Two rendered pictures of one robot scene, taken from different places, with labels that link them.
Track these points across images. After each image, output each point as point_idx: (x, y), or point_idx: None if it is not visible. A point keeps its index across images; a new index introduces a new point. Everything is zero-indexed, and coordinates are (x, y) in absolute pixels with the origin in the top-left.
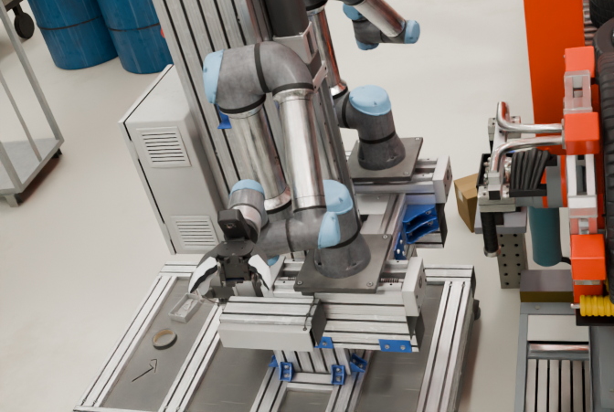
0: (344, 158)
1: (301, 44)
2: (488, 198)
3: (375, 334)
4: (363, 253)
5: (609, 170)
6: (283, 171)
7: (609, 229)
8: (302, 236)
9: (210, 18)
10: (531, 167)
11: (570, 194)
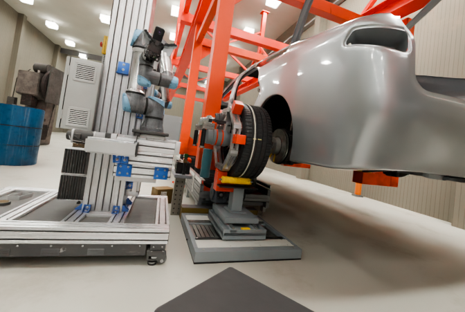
0: None
1: (156, 62)
2: (207, 122)
3: (156, 164)
4: (162, 127)
5: (245, 114)
6: None
7: (245, 130)
8: (166, 76)
9: (131, 34)
10: (221, 115)
11: (234, 121)
